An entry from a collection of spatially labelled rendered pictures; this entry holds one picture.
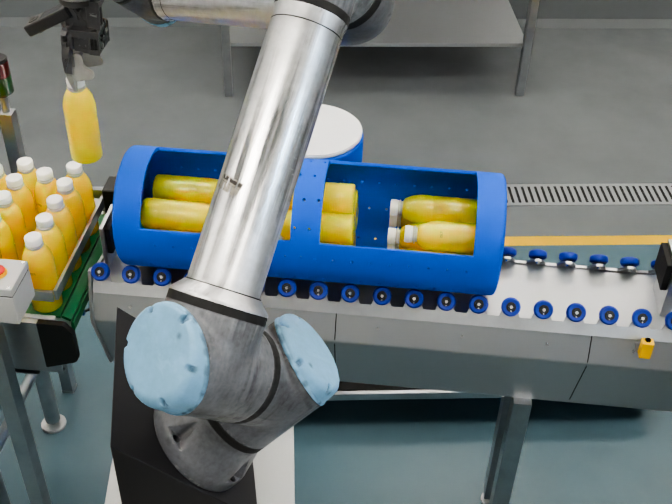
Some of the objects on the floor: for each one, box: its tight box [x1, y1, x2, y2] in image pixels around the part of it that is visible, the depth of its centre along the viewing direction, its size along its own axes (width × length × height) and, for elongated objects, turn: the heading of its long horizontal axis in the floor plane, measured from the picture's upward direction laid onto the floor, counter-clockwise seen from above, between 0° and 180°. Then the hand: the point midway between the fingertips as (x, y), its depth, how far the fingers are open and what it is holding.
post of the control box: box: [0, 322, 52, 504], centre depth 241 cm, size 4×4×100 cm
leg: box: [481, 396, 511, 504], centre depth 273 cm, size 6×6×63 cm
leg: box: [489, 397, 532, 504], centre depth 262 cm, size 6×6×63 cm
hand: (75, 80), depth 204 cm, fingers closed on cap, 4 cm apart
